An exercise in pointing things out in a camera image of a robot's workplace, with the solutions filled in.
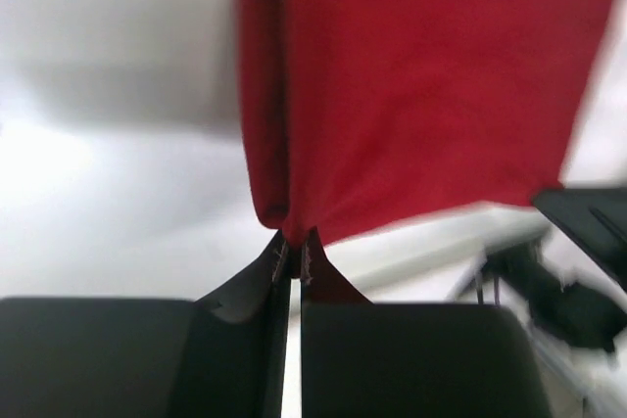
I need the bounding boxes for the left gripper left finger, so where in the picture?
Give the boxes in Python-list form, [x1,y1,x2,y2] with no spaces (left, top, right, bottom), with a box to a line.
[1,234,291,417]

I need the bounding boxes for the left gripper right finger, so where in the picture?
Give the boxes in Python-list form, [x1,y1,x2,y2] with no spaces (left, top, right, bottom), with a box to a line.
[301,230,552,418]

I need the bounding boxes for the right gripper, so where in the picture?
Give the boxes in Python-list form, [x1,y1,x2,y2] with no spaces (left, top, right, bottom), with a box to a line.
[481,187,626,354]

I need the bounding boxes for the dark red t shirt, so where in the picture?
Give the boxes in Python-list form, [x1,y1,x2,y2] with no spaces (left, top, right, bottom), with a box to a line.
[236,0,627,248]

